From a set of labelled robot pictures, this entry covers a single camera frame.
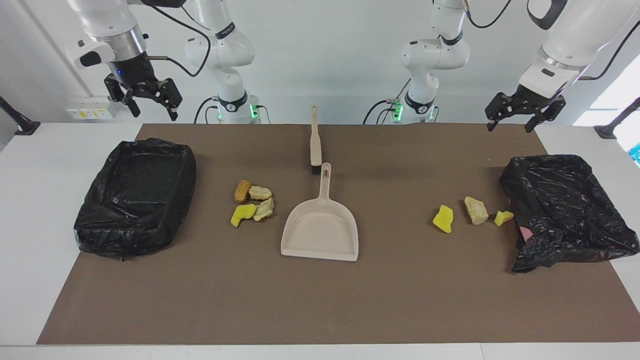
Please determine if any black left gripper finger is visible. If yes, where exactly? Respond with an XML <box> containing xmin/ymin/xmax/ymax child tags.
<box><xmin>524</xmin><ymin>95</ymin><xmax>567</xmax><ymax>134</ymax></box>
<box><xmin>484</xmin><ymin>92</ymin><xmax>521</xmax><ymax>132</ymax></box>

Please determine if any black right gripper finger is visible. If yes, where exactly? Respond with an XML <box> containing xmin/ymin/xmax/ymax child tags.
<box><xmin>104</xmin><ymin>73</ymin><xmax>141</xmax><ymax>119</ymax></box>
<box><xmin>149</xmin><ymin>77</ymin><xmax>182</xmax><ymax>122</ymax></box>

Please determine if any beige rock-like foam chunk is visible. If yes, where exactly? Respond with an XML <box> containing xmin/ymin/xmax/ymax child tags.
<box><xmin>464</xmin><ymin>196</ymin><xmax>490</xmax><ymax>226</ymax></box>

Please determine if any long yellow green sponge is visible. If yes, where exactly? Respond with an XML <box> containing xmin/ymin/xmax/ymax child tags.
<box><xmin>432</xmin><ymin>204</ymin><xmax>454</xmax><ymax>234</ymax></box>

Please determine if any notched yellow green sponge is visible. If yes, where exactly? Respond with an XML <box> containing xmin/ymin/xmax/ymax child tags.
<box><xmin>230</xmin><ymin>203</ymin><xmax>258</xmax><ymax>228</ymax></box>

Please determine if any beige layered foam piece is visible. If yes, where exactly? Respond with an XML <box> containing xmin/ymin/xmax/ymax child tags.
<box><xmin>253</xmin><ymin>197</ymin><xmax>275</xmax><ymax>222</ymax></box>

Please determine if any beige hand brush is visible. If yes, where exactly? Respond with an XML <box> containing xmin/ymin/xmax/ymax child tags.
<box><xmin>309</xmin><ymin>104</ymin><xmax>323</xmax><ymax>175</ymax></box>

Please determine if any beige plastic dustpan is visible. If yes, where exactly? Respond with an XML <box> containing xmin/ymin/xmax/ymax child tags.
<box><xmin>280</xmin><ymin>162</ymin><xmax>359</xmax><ymax>262</ymax></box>

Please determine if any pink bin with black bag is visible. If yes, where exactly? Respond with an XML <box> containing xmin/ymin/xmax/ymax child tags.
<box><xmin>499</xmin><ymin>154</ymin><xmax>640</xmax><ymax>274</ymax></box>

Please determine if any brown table mat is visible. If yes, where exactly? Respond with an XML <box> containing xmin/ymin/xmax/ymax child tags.
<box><xmin>36</xmin><ymin>123</ymin><xmax>640</xmax><ymax>346</ymax></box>

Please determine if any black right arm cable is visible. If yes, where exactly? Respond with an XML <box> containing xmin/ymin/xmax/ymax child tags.
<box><xmin>142</xmin><ymin>0</ymin><xmax>213</xmax><ymax>78</ymax></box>

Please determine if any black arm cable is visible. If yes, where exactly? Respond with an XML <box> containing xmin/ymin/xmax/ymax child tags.
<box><xmin>462</xmin><ymin>0</ymin><xmax>640</xmax><ymax>81</ymax></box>
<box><xmin>142</xmin><ymin>0</ymin><xmax>213</xmax><ymax>78</ymax></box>

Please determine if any black right base cable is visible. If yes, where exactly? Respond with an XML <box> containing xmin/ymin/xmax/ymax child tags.
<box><xmin>193</xmin><ymin>96</ymin><xmax>221</xmax><ymax>124</ymax></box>

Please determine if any black base cable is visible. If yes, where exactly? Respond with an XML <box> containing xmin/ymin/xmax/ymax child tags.
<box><xmin>363</xmin><ymin>77</ymin><xmax>412</xmax><ymax>125</ymax></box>
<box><xmin>193</xmin><ymin>96</ymin><xmax>221</xmax><ymax>124</ymax></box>

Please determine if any white wall socket box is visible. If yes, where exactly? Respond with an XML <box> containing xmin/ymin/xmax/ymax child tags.
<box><xmin>66</xmin><ymin>96</ymin><xmax>119</xmax><ymax>121</ymax></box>

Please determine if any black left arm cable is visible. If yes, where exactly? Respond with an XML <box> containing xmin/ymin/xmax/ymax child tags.
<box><xmin>462</xmin><ymin>0</ymin><xmax>640</xmax><ymax>81</ymax></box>

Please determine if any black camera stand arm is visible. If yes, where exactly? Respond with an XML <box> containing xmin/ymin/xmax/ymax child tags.
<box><xmin>0</xmin><ymin>96</ymin><xmax>41</xmax><ymax>136</ymax></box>
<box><xmin>594</xmin><ymin>97</ymin><xmax>640</xmax><ymax>140</ymax></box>

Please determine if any black left base cable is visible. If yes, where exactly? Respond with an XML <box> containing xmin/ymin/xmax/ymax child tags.
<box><xmin>363</xmin><ymin>77</ymin><xmax>412</xmax><ymax>125</ymax></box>

